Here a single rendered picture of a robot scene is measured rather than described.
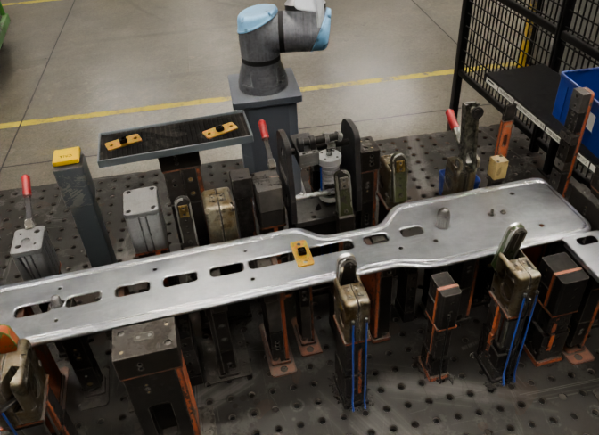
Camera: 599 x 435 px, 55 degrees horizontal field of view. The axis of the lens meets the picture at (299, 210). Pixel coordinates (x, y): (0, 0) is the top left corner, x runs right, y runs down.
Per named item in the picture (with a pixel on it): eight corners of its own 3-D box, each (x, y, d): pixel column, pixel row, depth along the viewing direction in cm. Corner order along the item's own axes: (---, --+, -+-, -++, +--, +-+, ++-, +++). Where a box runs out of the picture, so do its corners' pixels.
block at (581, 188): (572, 300, 153) (603, 212, 135) (546, 270, 163) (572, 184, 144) (582, 298, 154) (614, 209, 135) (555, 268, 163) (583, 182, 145)
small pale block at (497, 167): (475, 270, 164) (496, 163, 142) (470, 262, 167) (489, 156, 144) (487, 267, 165) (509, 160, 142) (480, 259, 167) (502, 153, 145)
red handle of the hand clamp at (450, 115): (462, 164, 142) (442, 109, 147) (459, 168, 144) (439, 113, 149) (478, 161, 142) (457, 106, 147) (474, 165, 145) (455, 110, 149)
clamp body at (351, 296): (340, 418, 130) (339, 315, 108) (324, 374, 139) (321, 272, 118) (378, 408, 131) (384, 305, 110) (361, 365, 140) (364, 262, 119)
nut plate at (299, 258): (315, 264, 126) (315, 260, 125) (298, 267, 125) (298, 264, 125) (305, 240, 132) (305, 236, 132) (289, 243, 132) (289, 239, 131)
